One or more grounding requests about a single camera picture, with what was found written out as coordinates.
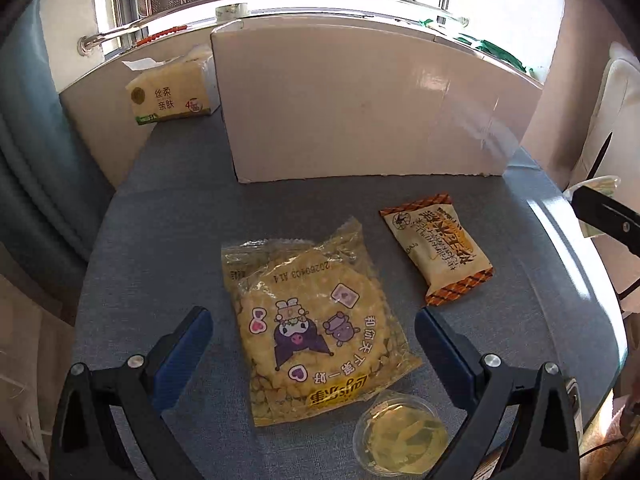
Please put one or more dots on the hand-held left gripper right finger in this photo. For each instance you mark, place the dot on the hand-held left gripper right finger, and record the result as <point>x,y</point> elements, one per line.
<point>445,360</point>

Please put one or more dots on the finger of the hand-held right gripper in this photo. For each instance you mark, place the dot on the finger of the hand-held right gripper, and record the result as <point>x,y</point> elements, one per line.
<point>610,217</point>

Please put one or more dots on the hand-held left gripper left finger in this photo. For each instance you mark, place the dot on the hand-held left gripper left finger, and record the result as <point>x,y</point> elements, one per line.
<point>182,360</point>

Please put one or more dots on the brown plaid-edged snack packet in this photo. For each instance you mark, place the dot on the brown plaid-edged snack packet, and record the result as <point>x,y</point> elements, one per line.
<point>435,245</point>

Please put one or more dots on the yellow cartoon cracker packet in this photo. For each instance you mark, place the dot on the yellow cartoon cracker packet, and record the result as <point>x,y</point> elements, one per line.
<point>310,310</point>

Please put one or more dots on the white cardboard box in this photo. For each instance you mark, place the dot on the white cardboard box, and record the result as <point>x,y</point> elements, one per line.
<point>360,105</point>

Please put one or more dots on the clear jelly cup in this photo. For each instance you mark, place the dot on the clear jelly cup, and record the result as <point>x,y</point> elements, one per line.
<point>405,437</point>

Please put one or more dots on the white chair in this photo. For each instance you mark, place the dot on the white chair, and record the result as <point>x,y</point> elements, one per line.
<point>615,110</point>

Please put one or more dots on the brown cardboard box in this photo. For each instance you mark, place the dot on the brown cardboard box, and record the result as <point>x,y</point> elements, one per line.
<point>30,360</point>

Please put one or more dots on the green crumpled wrapper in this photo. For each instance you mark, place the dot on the green crumpled wrapper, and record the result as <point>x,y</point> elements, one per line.
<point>500,52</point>

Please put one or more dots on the yellow tissue pack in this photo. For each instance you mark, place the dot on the yellow tissue pack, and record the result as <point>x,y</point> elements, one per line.
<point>167,95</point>

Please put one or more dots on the blue curtain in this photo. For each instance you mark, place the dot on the blue curtain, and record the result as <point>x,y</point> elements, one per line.
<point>35,135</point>

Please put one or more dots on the orange beaded stick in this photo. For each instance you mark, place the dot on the orange beaded stick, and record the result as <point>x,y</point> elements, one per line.
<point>162,36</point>

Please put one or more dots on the tape roll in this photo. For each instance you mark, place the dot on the tape roll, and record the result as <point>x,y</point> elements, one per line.
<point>231,11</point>

